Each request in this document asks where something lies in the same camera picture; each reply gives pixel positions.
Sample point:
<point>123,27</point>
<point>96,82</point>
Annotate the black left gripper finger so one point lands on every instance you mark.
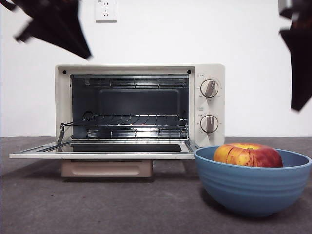
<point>63,31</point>

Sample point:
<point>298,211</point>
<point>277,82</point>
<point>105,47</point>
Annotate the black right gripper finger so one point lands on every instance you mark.
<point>302,68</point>

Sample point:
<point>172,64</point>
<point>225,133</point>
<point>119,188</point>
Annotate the red yellow apple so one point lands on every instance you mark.
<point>246,156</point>

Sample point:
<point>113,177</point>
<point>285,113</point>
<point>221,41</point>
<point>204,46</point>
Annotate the blue ribbed bowl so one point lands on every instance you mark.
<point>251,192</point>

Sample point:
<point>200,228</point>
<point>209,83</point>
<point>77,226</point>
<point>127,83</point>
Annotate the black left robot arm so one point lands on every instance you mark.
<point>36,5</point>

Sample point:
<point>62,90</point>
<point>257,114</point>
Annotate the metal door hinge link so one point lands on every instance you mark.
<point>60,134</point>

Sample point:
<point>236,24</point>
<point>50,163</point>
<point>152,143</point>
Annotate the cream toaster oven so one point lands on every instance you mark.
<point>220,109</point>

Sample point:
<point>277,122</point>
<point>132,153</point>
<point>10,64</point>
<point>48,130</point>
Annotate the temperature knob with beige grip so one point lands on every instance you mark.
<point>209,88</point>

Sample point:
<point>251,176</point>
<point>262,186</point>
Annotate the timer knob with beige grip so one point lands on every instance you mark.
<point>209,123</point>

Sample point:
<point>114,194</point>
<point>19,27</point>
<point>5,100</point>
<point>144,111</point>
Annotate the pale grey right wrist camera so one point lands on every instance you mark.
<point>284,5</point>

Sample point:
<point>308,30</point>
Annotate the white wall socket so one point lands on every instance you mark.
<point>106,11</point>

